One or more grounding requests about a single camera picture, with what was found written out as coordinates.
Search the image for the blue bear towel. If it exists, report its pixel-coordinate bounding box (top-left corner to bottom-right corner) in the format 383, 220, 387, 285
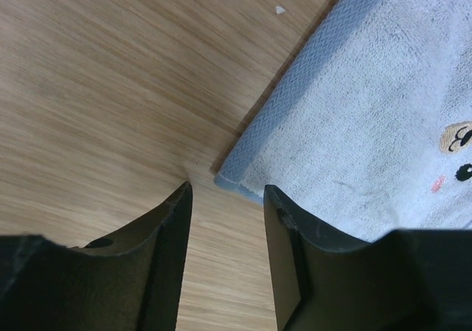
215, 0, 471, 241

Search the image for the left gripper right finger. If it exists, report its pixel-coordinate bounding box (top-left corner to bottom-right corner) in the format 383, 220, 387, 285
263, 185, 471, 330

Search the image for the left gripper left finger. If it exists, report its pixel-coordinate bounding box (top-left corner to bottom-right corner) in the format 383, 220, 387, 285
1, 183, 192, 330

